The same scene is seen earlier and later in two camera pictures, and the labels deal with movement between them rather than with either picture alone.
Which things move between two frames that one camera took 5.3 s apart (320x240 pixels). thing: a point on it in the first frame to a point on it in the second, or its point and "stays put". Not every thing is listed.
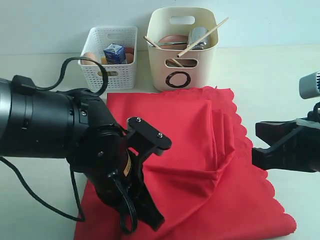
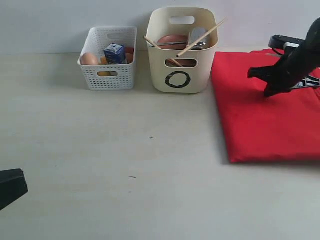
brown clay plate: (184, 63) stays put
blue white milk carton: (115, 54) stays put
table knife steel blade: (164, 43) stays put
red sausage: (129, 50) stays put
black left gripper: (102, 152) to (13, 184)
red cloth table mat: (206, 185) to (283, 126)
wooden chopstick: (201, 38) stays put
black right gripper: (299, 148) to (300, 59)
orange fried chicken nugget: (129, 58) stays put
